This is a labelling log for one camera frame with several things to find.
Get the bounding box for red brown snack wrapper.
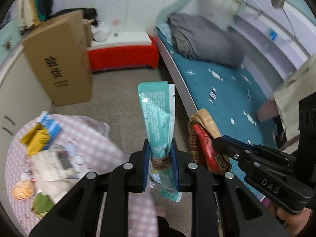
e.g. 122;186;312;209
188;109;231;175

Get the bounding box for teal snack wrapper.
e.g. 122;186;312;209
137;81;182;202

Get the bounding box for orange white snack bag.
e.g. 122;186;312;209
12;180;34;200

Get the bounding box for white trash bin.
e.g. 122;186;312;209
149;162;161;184

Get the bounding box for right hand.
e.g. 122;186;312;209
267;202;312;236

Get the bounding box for pink cloth on bed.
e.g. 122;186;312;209
257;100;279;122

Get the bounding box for teal bed mattress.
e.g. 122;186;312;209
155;24;282;203

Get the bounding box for pink slipper foot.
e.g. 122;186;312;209
155;205;166;218

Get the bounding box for black trouser leg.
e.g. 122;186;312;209
157;216;185;237

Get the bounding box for beige paper mailer bag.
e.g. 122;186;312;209
29;146;79;204

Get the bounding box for beige jacket on bed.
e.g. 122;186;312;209
273;55;315;154

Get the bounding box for blue white packet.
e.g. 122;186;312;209
37;111;61;150

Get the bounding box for pink checkered tablecloth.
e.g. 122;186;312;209
5;114;159;236

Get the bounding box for red white bench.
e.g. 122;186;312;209
88;32;160;72

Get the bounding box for yellow plastic bag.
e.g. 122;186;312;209
20;123;50;157

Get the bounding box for green leaf wrapper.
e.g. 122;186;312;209
31;193;54;218

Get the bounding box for grey folded duvet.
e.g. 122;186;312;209
168;13;245;69

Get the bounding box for white bag on bench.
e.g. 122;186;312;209
91;22;111;42

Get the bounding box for white cabinet with drawers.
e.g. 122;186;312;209
0;24;53;203

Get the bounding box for large cardboard box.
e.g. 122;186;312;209
23;10;93;106

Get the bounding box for hanging clothes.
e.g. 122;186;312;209
15;0;54;35

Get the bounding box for purple wall shelf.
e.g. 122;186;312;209
209;0;316;85

